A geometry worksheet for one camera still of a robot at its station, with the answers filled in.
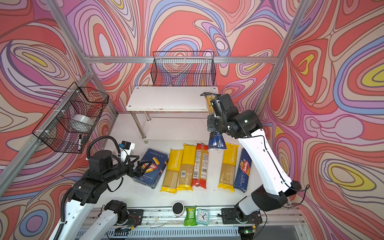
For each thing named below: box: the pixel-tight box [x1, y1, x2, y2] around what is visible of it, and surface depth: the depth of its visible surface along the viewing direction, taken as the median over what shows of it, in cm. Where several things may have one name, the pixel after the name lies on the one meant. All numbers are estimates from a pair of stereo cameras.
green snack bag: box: [183, 205, 198, 226], surface depth 74 cm
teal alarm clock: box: [196, 208, 210, 226], surface depth 73 cm
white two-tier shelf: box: [126, 86, 219, 144], surface depth 81 cm
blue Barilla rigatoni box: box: [132, 148, 169, 189], surface depth 87 cm
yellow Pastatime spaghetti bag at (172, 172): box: [160, 149, 184, 194], surface depth 88 cm
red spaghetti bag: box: [191, 143, 209, 189], surface depth 90 cm
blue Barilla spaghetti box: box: [233, 147, 252, 193], surface depth 87 cm
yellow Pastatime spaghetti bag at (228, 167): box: [218, 142, 239, 193], surface depth 90 cm
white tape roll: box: [68, 114, 95, 134], surface depth 74 cm
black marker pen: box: [78, 134, 82, 151], surface depth 74 cm
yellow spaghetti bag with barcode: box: [176, 143, 197, 191], surface depth 90 cm
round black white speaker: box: [172, 201, 185, 217], surface depth 73 cm
